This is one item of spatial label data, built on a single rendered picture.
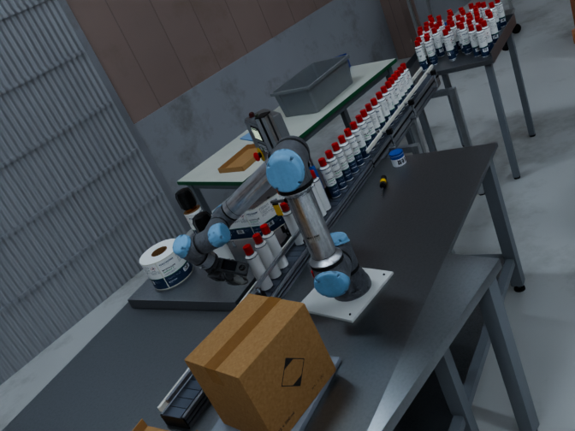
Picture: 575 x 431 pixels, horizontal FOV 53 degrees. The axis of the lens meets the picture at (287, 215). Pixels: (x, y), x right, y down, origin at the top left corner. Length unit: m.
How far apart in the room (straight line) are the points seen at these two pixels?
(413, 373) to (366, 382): 0.14
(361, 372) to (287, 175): 0.64
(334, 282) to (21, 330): 3.42
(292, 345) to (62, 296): 3.52
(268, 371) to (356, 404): 0.29
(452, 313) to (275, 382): 0.62
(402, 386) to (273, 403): 0.37
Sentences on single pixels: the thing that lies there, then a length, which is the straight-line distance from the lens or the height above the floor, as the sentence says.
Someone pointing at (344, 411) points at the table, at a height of 0.83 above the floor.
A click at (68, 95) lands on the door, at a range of 5.02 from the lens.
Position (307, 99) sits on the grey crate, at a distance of 4.34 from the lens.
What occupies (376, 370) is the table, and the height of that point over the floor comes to 0.83.
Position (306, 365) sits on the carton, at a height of 0.96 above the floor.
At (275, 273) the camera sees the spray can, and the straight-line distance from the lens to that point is 2.33.
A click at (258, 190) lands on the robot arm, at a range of 1.96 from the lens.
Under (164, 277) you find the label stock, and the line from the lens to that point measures 2.68.
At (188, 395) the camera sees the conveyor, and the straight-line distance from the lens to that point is 2.03.
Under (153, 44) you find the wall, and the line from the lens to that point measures 5.52.
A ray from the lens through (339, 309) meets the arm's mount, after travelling 2.10.
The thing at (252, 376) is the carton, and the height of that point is 1.09.
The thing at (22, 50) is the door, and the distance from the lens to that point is 4.95.
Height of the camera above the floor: 2.04
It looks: 25 degrees down
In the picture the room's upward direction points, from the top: 25 degrees counter-clockwise
